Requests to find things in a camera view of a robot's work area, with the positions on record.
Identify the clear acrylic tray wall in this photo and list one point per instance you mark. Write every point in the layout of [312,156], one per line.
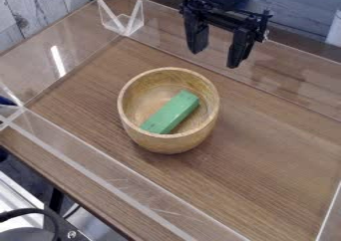
[259,182]

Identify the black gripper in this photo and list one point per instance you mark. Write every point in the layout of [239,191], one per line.
[230,15]

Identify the blue object left edge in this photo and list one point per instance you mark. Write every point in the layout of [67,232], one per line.
[5,102]

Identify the green rectangular block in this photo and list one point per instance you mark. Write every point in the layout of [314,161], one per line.
[170,115]

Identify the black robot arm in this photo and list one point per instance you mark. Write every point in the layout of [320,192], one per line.
[227,15]

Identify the black metal bracket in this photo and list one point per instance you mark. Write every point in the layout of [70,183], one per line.
[70,233]

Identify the brown wooden bowl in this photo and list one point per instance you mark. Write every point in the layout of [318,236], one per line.
[143,96]

